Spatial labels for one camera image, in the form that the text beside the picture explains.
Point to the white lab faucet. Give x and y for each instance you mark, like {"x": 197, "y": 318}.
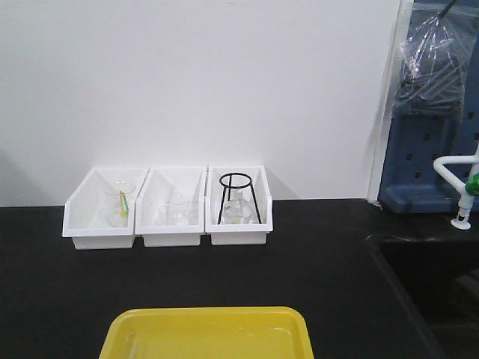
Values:
{"x": 467, "y": 189}

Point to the clear plastic bag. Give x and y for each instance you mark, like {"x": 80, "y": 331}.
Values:
{"x": 435, "y": 62}

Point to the black wire tripod stand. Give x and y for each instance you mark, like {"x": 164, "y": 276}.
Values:
{"x": 237, "y": 180}

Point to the yellow green plastic tool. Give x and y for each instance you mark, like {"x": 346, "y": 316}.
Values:
{"x": 124, "y": 207}

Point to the yellow plastic tray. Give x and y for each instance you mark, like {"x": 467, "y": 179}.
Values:
{"x": 208, "y": 332}

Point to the glass beaker in middle bin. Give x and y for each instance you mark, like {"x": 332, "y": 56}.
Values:
{"x": 175, "y": 212}

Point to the right white storage bin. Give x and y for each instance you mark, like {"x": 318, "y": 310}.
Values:
{"x": 237, "y": 234}

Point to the glass flask in right bin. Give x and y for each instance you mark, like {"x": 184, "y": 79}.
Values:
{"x": 237, "y": 210}

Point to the middle white storage bin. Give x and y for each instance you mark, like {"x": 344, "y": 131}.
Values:
{"x": 160, "y": 185}

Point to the blue drying rack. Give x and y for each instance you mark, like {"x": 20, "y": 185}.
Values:
{"x": 409, "y": 182}

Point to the white storage bin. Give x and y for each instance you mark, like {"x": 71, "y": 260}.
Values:
{"x": 237, "y": 234}
{"x": 160, "y": 185}
{"x": 85, "y": 220}

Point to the left white storage bin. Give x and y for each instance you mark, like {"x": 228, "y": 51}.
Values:
{"x": 85, "y": 220}

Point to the black sink basin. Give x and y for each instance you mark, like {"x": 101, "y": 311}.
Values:
{"x": 436, "y": 281}

